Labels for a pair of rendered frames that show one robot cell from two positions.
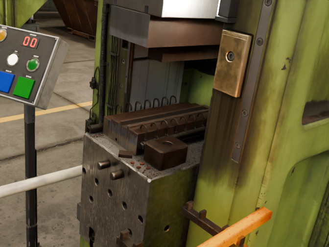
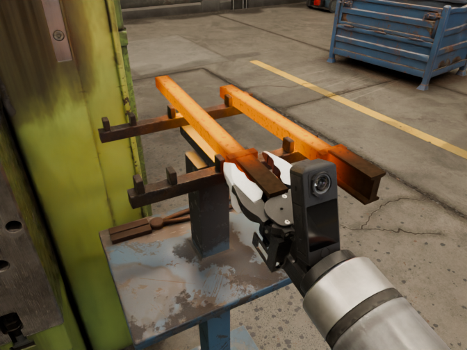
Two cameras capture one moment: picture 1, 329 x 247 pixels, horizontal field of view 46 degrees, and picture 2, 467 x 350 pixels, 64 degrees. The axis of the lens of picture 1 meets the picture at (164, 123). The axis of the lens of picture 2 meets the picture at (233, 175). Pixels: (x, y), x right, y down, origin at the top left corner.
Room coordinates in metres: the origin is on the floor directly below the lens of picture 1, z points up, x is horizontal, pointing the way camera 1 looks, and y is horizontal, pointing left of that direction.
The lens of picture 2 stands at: (0.46, 0.41, 1.21)
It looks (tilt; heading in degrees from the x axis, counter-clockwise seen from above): 33 degrees down; 288
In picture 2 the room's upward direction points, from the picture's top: straight up
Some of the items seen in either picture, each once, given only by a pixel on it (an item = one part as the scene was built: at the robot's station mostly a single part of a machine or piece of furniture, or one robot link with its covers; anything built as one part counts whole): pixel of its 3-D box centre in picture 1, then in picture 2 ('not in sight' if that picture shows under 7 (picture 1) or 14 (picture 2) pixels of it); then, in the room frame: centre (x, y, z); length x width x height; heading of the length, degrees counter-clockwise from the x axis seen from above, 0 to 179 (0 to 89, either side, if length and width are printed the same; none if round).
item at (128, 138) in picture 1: (165, 122); not in sight; (1.35, 0.00, 0.96); 0.42 x 0.20 x 0.09; 134
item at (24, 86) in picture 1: (24, 87); not in sight; (1.40, 0.55, 1.01); 0.07 x 0.05 x 0.07; 69
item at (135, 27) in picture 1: (177, 25); not in sight; (1.35, 0.00, 1.32); 0.42 x 0.20 x 0.10; 134
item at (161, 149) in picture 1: (166, 152); not in sight; (1.12, -0.02, 0.95); 0.12 x 0.08 x 0.06; 134
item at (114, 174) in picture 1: (116, 175); not in sight; (1.07, 0.13, 0.87); 0.04 x 0.03 x 0.03; 134
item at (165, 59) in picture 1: (188, 49); not in sight; (1.36, -0.05, 1.24); 0.30 x 0.07 x 0.06; 134
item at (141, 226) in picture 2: not in sight; (238, 200); (0.66, -0.27, 0.68); 0.60 x 0.04 x 0.01; 43
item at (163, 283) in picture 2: not in sight; (210, 247); (0.68, -0.12, 0.66); 0.40 x 0.30 x 0.02; 45
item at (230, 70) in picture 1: (231, 63); not in sight; (1.07, -0.16, 1.27); 0.09 x 0.02 x 0.17; 44
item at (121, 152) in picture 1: (125, 154); not in sight; (1.12, 0.11, 0.92); 0.04 x 0.03 x 0.01; 93
